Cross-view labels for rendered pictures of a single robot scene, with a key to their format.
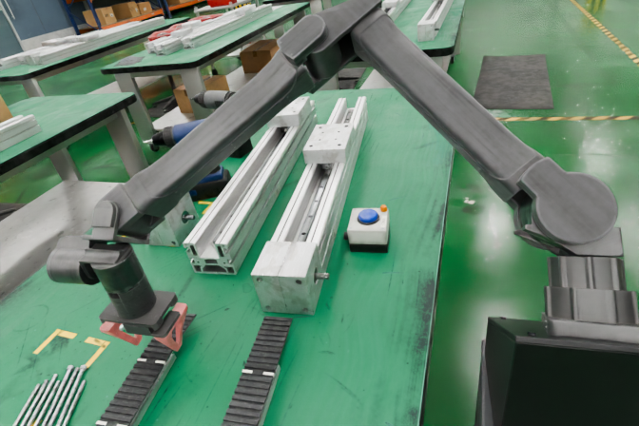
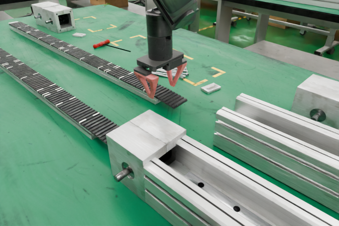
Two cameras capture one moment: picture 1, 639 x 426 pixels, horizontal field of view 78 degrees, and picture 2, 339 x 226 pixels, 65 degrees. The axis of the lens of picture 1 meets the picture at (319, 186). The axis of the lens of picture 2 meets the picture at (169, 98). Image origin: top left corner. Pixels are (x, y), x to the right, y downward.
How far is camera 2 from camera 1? 0.78 m
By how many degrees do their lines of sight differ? 92
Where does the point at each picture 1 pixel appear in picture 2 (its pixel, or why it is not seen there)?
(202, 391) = (119, 109)
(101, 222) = not seen: outside the picture
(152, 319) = (141, 59)
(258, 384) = (81, 115)
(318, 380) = (61, 153)
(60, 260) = not seen: hidden behind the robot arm
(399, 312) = not seen: outside the picture
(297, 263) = (128, 135)
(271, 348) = (97, 126)
